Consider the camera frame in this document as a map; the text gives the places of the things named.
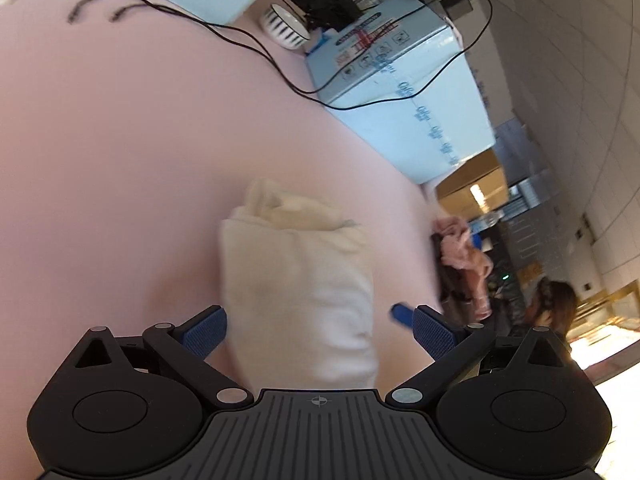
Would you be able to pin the cream cloth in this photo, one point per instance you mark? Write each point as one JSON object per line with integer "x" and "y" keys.
{"x": 300, "y": 285}

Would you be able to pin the brown cardboard box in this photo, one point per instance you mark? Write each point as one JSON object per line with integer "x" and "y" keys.
{"x": 465, "y": 195}

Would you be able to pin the black power adapter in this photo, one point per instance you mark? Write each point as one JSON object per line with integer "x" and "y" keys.
{"x": 460, "y": 7}

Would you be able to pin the white bowl with black stripes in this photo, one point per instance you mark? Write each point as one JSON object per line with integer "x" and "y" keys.
{"x": 282, "y": 25}

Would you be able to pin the pink fluffy garment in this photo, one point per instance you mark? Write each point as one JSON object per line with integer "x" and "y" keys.
{"x": 462, "y": 250}

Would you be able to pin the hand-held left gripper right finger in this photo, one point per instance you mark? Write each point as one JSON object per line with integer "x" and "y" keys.
{"x": 434, "y": 334}

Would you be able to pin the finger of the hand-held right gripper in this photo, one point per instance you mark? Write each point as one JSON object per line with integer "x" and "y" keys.
{"x": 402, "y": 315}

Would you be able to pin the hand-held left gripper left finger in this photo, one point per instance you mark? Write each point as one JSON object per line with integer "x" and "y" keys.
{"x": 206, "y": 332}

